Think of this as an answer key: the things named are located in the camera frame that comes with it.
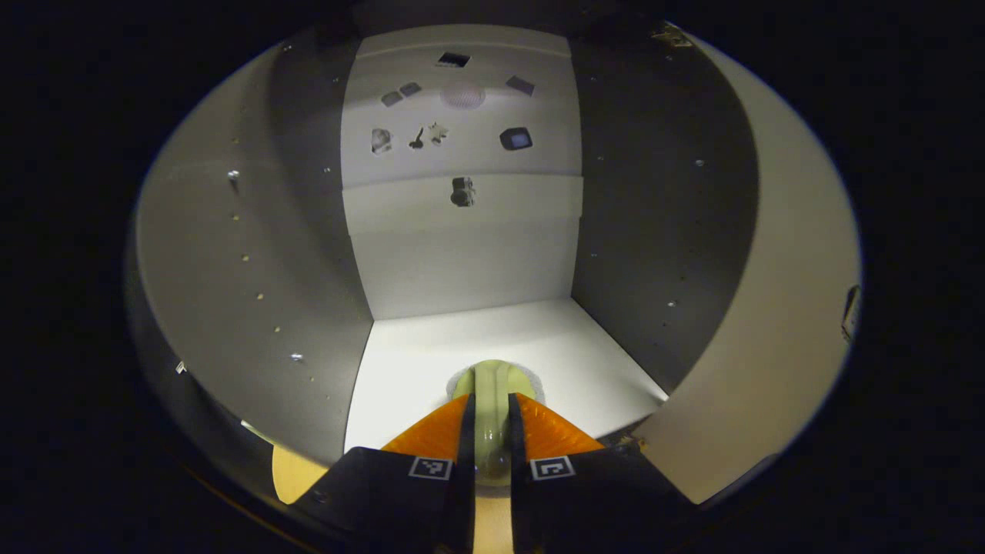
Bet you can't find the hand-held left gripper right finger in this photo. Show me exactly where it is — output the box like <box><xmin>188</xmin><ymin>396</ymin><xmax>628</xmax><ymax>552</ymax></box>
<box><xmin>506</xmin><ymin>392</ymin><xmax>693</xmax><ymax>554</ymax></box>

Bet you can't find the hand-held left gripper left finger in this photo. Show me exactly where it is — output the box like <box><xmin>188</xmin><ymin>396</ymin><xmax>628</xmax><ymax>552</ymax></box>
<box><xmin>296</xmin><ymin>394</ymin><xmax>478</xmax><ymax>554</ymax></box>

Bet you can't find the grey cabinet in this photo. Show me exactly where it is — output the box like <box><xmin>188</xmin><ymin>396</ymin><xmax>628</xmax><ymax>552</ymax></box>
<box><xmin>127</xmin><ymin>23</ymin><xmax>761</xmax><ymax>493</ymax></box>

